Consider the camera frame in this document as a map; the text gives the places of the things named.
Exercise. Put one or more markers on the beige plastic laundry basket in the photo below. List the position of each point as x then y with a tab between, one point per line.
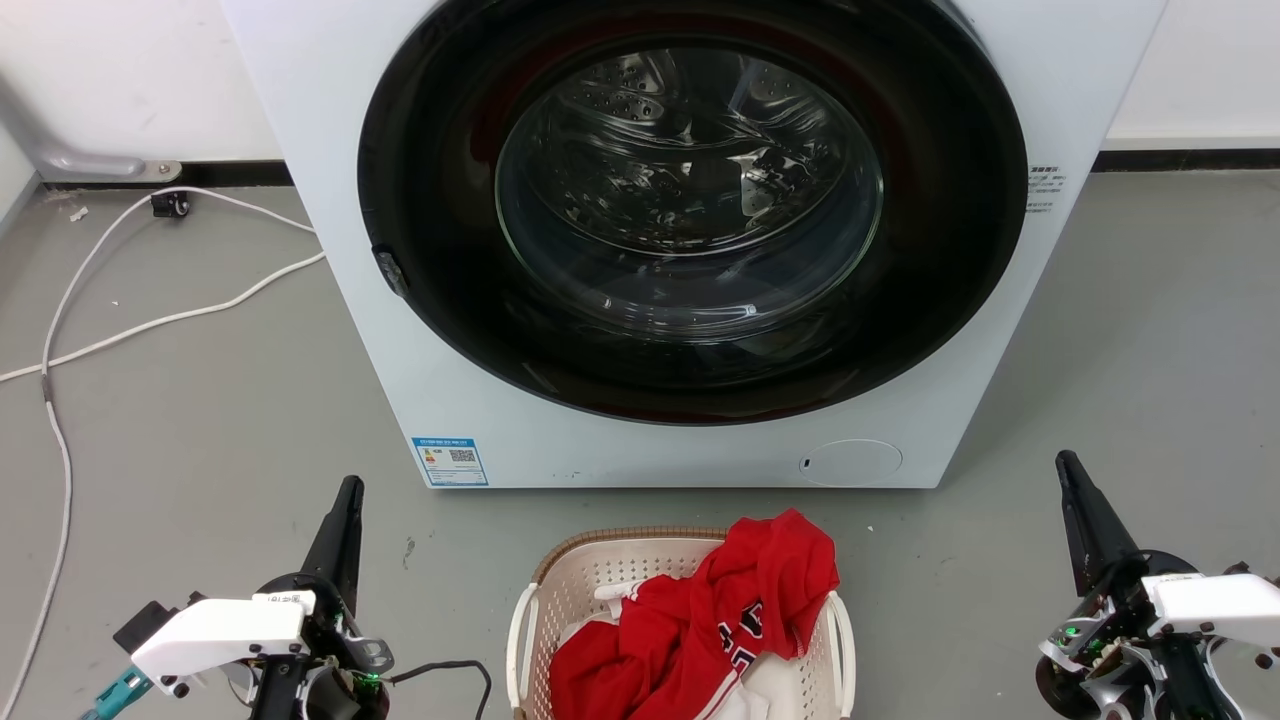
590	580

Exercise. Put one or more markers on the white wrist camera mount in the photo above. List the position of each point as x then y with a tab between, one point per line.
215	635
1215	600

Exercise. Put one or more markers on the blue energy label sticker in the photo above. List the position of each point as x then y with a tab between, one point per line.
450	461

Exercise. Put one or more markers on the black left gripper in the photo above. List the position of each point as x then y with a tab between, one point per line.
330	640

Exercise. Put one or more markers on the red sports jersey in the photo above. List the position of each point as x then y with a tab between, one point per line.
700	630

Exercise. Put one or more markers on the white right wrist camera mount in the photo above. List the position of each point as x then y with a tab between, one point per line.
1215	600

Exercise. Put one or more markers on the grey washer door latch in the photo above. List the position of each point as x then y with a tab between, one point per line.
389	270

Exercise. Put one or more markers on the round black glass washer door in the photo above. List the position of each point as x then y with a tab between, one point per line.
690	200

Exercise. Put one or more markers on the small black plug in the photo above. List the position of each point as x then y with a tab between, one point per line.
169	205

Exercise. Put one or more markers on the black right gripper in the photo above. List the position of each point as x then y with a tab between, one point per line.
1110	640

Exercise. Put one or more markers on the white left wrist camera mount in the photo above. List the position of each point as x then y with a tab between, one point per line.
215	635

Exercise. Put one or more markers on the white front-load washing machine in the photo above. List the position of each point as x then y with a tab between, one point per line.
340	200

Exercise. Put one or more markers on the round white filter cover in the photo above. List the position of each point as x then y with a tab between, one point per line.
850	463

